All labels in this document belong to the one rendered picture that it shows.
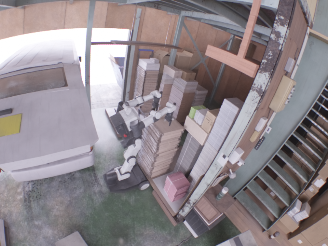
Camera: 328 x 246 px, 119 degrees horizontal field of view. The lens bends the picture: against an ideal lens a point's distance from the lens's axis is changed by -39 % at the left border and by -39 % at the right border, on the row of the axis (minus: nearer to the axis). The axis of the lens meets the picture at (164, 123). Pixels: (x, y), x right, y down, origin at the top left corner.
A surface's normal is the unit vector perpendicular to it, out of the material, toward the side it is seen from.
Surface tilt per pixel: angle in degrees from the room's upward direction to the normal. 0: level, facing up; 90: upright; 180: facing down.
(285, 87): 90
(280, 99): 90
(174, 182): 0
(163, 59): 90
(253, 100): 90
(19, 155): 11
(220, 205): 0
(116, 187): 0
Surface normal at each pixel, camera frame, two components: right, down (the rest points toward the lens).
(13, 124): 0.29, -0.69
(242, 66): -0.83, 0.17
